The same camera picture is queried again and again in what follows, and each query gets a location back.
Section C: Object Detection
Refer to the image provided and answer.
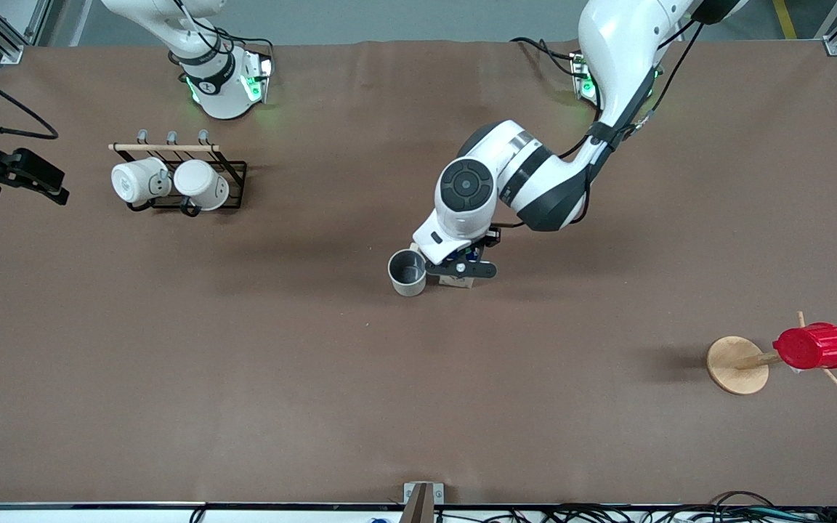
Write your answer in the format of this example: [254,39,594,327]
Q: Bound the black base cable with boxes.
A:
[511,36,581,78]
[211,28,275,60]

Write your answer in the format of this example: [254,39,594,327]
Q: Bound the red ribbed plastic cup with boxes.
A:
[772,323,837,370]

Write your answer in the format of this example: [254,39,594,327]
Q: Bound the black left base cable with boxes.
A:
[511,36,581,78]

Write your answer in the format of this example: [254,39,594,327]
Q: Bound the black right base cable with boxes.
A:
[211,28,275,60]

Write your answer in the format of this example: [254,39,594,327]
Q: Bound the black cable bundle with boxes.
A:
[433,492,837,523]

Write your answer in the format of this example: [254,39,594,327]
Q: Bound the plain white mug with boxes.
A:
[174,160,230,211]

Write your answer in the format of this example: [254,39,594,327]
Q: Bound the black wire mug rack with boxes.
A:
[108,129,248,217]

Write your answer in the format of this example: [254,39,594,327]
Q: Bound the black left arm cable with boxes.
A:
[562,20,704,162]

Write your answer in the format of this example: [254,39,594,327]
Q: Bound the white mug grey inside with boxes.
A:
[387,243,429,298]

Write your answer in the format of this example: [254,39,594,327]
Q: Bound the metal bracket with brown post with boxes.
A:
[398,482,445,523]

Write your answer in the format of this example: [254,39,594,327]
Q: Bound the wooden mug tree stand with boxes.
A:
[706,311,837,396]

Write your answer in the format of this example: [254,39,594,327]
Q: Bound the white mug with round print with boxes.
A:
[111,157,172,205]

